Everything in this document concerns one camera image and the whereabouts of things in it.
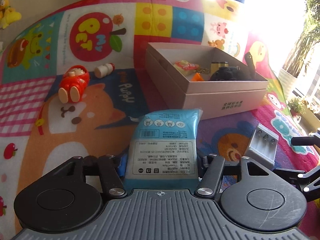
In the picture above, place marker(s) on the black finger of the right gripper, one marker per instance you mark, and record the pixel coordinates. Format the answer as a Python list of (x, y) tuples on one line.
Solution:
[(306, 182)]

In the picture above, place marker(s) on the blue tissue pack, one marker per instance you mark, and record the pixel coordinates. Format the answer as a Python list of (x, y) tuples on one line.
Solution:
[(162, 151)]

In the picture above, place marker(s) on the black plush toy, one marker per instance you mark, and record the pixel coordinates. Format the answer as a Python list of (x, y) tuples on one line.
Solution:
[(235, 73)]

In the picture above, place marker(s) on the white grey battery charger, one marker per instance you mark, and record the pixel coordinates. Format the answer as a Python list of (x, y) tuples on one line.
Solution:
[(262, 146)]

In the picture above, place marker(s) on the white bottle red cap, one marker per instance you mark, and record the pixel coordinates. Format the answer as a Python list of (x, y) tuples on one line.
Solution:
[(104, 70)]

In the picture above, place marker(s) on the small red potted plant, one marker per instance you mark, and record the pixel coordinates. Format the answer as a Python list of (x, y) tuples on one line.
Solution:
[(297, 106)]

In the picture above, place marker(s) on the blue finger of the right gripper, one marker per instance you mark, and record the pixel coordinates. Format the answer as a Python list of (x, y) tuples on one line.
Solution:
[(306, 141)]

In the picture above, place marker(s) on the white ribbed plant pot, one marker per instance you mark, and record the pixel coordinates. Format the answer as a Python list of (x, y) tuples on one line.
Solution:
[(288, 82)]

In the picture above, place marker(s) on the red hooded doll figure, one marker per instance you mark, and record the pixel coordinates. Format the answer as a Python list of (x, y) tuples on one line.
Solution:
[(73, 84)]

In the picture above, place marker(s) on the yellow toast toy keychain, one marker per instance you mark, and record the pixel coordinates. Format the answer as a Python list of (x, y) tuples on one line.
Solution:
[(186, 68)]

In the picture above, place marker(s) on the orange pumpkin shell toy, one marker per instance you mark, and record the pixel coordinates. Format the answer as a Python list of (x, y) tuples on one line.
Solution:
[(197, 78)]

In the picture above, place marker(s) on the yellow green plush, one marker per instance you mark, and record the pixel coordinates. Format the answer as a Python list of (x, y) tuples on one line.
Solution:
[(9, 14)]

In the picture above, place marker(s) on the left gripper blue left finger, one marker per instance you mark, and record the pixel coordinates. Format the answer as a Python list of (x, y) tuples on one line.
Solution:
[(111, 183)]

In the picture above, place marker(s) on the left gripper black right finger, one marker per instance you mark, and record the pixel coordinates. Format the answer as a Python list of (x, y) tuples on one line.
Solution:
[(210, 171)]

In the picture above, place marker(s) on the pink cardboard box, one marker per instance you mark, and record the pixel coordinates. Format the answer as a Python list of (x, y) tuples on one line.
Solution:
[(215, 98)]

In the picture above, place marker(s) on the colourful cartoon play mat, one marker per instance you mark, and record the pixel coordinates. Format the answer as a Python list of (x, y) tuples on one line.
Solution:
[(38, 132)]

